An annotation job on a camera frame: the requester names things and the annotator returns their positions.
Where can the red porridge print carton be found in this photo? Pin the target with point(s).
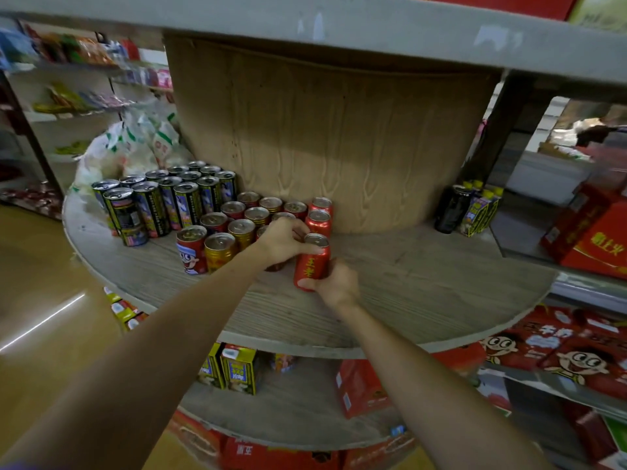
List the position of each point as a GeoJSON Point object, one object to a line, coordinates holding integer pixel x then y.
{"type": "Point", "coordinates": [377, 455]}
{"type": "Point", "coordinates": [274, 457]}
{"type": "Point", "coordinates": [196, 435]}

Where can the person's right forearm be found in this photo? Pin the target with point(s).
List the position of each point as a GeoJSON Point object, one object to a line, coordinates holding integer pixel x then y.
{"type": "Point", "coordinates": [441, 401]}

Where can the person's right hand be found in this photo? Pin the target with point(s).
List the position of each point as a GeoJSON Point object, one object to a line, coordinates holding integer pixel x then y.
{"type": "Point", "coordinates": [338, 286]}

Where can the black can by column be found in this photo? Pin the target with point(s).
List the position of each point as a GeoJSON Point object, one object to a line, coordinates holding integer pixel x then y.
{"type": "Point", "coordinates": [453, 207]}

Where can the person's left hand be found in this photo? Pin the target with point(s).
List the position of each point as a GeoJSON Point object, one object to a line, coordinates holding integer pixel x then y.
{"type": "Point", "coordinates": [284, 242]}

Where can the group of red packets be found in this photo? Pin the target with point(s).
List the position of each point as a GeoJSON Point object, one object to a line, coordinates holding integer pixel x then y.
{"type": "Point", "coordinates": [29, 195]}

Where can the person's left forearm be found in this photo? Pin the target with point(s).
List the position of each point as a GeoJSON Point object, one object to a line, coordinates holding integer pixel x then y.
{"type": "Point", "coordinates": [147, 367]}

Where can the group of tall blue-yellow cans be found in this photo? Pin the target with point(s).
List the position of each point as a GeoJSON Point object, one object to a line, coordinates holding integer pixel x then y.
{"type": "Point", "coordinates": [122, 215]}

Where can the round wooden shelf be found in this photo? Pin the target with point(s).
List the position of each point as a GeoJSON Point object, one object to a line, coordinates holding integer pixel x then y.
{"type": "Point", "coordinates": [416, 288]}

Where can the yellow green bottle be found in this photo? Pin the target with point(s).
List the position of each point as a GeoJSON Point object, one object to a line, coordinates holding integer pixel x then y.
{"type": "Point", "coordinates": [482, 210]}

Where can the row of mixed colour packets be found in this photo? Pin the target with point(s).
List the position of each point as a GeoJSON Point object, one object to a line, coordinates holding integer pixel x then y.
{"type": "Point", "coordinates": [63, 48]}

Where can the dark price tag strip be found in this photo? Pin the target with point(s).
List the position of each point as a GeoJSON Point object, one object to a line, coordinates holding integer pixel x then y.
{"type": "Point", "coordinates": [398, 430]}

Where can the small green-top box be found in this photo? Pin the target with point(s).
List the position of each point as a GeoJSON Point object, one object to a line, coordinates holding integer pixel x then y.
{"type": "Point", "coordinates": [495, 394]}
{"type": "Point", "coordinates": [597, 435]}

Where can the red and gold shelf cans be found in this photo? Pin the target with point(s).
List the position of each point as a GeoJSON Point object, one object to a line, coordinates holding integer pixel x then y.
{"type": "Point", "coordinates": [219, 252]}

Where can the pile of yellow snack packets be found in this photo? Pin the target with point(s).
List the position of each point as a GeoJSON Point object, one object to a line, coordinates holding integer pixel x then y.
{"type": "Point", "coordinates": [68, 100]}

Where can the red yellow-print carton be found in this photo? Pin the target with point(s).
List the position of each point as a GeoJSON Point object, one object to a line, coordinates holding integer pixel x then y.
{"type": "Point", "coordinates": [588, 239]}

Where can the large red gift carton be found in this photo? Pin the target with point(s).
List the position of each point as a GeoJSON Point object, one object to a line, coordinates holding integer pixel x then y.
{"type": "Point", "coordinates": [504, 2]}

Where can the row of yellow orange cartons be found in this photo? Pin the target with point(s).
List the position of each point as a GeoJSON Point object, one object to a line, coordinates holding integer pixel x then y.
{"type": "Point", "coordinates": [240, 369]}

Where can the rows of colourful packets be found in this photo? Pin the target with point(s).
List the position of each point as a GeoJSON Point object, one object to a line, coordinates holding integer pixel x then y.
{"type": "Point", "coordinates": [157, 78]}

